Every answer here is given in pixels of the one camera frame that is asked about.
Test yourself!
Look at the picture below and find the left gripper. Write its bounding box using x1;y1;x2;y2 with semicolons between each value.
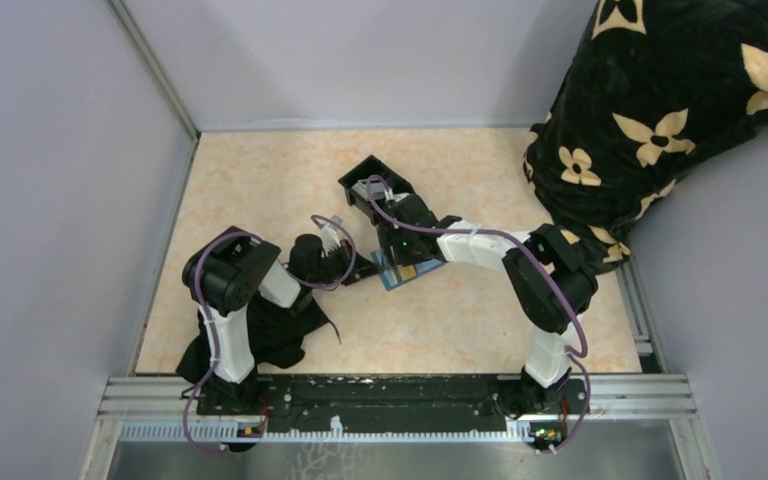
308;238;382;287

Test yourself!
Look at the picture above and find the yellow credit card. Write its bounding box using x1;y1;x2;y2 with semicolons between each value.
396;265;417;282

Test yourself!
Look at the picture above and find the blue card holder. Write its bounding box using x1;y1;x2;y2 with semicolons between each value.
371;250;445;291

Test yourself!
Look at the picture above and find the black card tray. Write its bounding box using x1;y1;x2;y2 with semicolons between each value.
338;155;415;225

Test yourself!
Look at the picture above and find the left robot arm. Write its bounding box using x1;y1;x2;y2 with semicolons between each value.
176;226;379;414

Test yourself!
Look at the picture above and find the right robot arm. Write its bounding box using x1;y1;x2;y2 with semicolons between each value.
367;194;598;412

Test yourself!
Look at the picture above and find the grey card stack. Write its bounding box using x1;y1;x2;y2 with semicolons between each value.
351;179;378;202

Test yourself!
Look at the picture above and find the black cloth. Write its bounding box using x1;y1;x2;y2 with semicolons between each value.
175;290;341;384

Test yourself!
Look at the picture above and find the black floral blanket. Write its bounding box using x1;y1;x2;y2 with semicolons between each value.
523;1;768;274

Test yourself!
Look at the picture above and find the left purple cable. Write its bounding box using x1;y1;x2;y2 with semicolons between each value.
181;213;359;458

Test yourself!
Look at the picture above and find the purple cable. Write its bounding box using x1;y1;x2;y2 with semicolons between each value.
181;213;359;458
365;175;594;455

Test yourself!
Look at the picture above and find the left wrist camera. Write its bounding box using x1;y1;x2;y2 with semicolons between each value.
319;216;348;252

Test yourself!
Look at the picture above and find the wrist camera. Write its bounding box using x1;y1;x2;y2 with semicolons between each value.
319;216;348;252
366;181;404;203

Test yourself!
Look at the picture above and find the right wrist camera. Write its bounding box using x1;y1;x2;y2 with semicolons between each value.
366;181;404;203

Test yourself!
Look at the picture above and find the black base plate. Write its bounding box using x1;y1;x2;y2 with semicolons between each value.
195;374;585;434

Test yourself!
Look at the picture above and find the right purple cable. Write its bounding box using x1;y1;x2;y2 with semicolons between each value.
365;175;594;455

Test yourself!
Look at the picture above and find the aluminium frame rail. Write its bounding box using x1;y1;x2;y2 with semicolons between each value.
97;374;698;446

